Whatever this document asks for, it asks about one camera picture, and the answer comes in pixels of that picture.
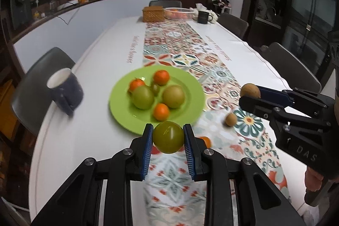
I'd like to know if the grey chair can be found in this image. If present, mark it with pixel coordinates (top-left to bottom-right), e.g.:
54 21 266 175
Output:
217 12 250 39
12 47 76 134
261 42 322 94
149 0 183 8

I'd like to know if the sink faucet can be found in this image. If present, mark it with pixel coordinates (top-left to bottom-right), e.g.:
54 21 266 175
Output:
264 6 277 21

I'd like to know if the pink plastic basket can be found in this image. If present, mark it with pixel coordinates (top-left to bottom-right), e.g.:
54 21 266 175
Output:
163 7 195 21

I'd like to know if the orange mandarin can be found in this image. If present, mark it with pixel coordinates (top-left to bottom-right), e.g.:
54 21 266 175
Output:
153 103 170 122
197 136 212 149
129 78 146 93
153 70 170 86

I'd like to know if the green plate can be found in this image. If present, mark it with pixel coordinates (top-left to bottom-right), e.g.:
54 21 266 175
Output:
109 65 206 136

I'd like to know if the wicker box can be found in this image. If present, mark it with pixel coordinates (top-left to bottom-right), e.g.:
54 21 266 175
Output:
142 5 166 23

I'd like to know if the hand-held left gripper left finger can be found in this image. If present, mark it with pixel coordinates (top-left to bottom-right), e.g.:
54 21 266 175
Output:
31 123 154 226

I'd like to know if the small brown kiwi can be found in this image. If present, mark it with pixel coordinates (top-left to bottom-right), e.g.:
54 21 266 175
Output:
225 113 237 126
240 83 261 99

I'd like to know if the white kitchen counter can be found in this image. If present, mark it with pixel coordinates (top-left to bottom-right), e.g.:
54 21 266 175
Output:
11 0 160 65

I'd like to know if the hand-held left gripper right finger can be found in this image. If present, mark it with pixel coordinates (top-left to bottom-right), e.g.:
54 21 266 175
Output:
182 124 308 226

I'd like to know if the dark blue mug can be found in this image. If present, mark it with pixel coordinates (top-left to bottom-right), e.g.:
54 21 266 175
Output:
47 68 84 117

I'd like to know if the black coffee machine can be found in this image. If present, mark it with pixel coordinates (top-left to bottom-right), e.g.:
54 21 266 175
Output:
10 0 32 31

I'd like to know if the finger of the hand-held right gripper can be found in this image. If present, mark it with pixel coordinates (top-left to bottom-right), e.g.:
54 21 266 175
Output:
238 94 332 137
256 85 329 114

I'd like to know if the large yellow-green pear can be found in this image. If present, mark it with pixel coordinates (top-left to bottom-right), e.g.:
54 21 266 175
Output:
162 85 185 109

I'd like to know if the black mug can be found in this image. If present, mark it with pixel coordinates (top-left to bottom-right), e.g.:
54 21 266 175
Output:
198 10 213 25

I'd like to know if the white tissue pack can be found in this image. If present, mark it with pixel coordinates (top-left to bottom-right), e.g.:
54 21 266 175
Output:
194 3 219 21

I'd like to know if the stool with clothes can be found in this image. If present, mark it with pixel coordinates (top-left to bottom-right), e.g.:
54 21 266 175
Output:
212 0 232 14

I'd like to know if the glass sliding door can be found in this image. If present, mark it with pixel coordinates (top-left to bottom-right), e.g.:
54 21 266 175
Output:
285 0 337 84

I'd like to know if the patterned table runner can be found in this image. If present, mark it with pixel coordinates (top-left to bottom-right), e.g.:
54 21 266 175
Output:
141 21 292 226

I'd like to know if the person's right hand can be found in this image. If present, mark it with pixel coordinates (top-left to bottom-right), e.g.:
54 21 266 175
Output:
304 167 327 192

